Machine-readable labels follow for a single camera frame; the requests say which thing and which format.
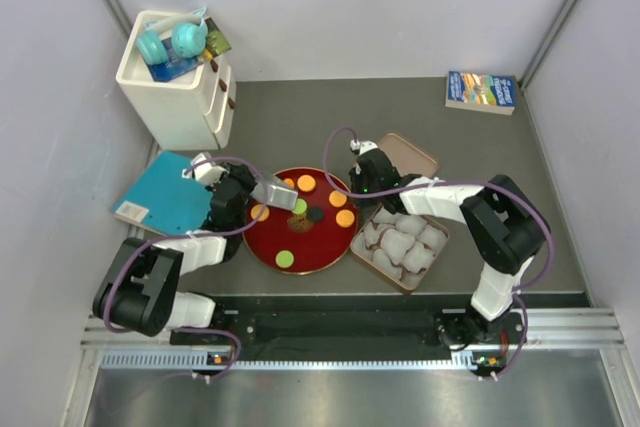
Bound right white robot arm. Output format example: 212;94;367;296
349;141;552;343

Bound black round cookie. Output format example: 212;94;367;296
306;206;325;223

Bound orange round cookie top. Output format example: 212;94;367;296
297;174;317;192

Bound beige tin lid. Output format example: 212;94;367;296
377;132;440;178

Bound green round cookie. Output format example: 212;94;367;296
275;250;295;269
293;199;307;215

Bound teal headphones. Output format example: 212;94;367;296
135;7;208;65

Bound colourful paperback book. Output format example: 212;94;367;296
445;71;516;116

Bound blue notebook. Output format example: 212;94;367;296
112;152;211;236

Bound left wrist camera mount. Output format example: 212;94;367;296
182;152;226;186

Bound green round cookie centre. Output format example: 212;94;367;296
293;199;307;215

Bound grey slotted cable duct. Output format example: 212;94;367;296
100;350;488;371

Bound white drawer cabinet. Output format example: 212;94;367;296
116;10;236;151

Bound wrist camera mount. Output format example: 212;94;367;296
349;139;379;157
182;152;226;186

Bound round red lacquer plate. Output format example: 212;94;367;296
243;167;358;275

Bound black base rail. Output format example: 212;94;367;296
169;310;521;348

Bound orange round cookie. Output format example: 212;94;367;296
297;174;317;192
250;204;270;222
335;209;355;228
329;190;348;208

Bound green round cookie bottom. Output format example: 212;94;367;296
275;250;295;269

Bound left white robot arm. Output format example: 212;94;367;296
92;157;267;344

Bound tin box with paper cups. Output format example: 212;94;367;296
350;207;449;294

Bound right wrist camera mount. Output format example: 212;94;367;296
349;139;379;157

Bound green picture card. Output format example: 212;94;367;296
201;17;232;60

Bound blue book on cabinet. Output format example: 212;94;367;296
147;48;201;82

